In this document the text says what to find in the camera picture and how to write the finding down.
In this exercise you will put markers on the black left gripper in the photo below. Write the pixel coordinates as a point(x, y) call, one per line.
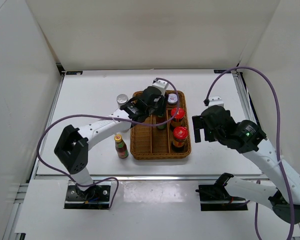
point(162, 109)

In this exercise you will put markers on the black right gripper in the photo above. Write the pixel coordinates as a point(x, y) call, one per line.
point(198, 123)

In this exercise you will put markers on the green-label sauce bottle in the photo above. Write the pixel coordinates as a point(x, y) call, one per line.
point(121, 147)
point(159, 120)

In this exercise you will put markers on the white-lid spice jar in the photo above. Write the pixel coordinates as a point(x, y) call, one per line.
point(172, 100)

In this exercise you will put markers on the red-lid sauce jar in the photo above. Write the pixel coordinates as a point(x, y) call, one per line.
point(177, 121)
point(179, 138)

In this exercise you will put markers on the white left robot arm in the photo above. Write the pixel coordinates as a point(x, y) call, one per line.
point(73, 145)

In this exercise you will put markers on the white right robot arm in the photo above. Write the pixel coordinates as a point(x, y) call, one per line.
point(249, 140)

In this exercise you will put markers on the brown wicker basket tray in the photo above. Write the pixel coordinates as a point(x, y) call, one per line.
point(151, 143)

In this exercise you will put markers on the far silver-lid salt shaker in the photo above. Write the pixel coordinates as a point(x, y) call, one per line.
point(122, 100)

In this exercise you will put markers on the silver-lid salt shaker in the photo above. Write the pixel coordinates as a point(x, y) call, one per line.
point(122, 100)
point(125, 130)

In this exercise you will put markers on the near silver-lid salt shaker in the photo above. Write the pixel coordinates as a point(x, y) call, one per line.
point(125, 130)

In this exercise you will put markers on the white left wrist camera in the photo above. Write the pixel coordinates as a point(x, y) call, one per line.
point(161, 85)

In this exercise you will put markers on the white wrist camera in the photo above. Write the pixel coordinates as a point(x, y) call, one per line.
point(161, 85)
point(214, 101)

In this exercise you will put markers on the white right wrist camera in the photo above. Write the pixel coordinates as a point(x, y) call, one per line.
point(214, 101)

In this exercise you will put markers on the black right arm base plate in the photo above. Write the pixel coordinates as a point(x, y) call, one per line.
point(214, 199)

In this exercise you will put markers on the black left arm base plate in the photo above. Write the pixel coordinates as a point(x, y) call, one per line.
point(95, 198)

